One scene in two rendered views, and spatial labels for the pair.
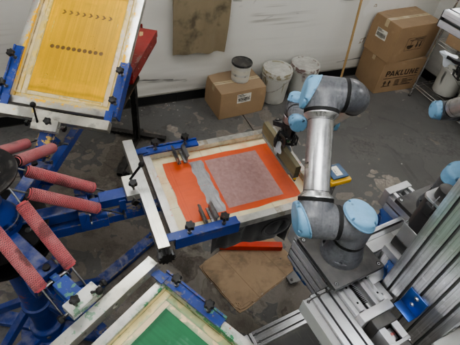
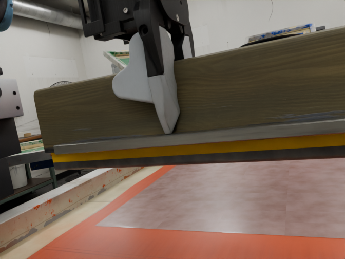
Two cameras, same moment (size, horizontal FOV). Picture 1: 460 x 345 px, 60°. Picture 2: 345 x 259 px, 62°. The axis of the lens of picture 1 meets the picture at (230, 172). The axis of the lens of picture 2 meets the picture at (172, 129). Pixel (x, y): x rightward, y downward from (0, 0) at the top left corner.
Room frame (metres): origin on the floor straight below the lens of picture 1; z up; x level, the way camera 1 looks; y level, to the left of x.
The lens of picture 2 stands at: (1.74, -0.41, 1.11)
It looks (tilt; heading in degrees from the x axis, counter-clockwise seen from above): 6 degrees down; 143
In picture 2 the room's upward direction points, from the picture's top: 9 degrees counter-clockwise
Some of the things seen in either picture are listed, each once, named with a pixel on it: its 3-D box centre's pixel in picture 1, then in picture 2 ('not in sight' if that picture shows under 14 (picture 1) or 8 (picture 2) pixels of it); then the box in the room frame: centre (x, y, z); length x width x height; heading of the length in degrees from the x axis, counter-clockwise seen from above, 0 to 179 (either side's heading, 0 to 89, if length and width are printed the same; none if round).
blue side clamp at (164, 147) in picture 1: (170, 150); not in sight; (1.53, 0.33, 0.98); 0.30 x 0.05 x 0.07; 119
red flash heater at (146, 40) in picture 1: (112, 49); not in sight; (2.32, 0.88, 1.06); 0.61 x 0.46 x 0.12; 179
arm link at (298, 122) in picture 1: (300, 118); not in sight; (1.41, -0.27, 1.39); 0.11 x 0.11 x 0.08; 5
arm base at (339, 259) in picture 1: (344, 243); not in sight; (0.84, -0.43, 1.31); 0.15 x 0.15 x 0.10
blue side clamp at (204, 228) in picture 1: (206, 231); not in sight; (1.05, 0.06, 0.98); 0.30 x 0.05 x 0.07; 119
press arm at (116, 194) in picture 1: (118, 196); not in sight; (1.13, 0.48, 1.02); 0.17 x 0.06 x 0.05; 119
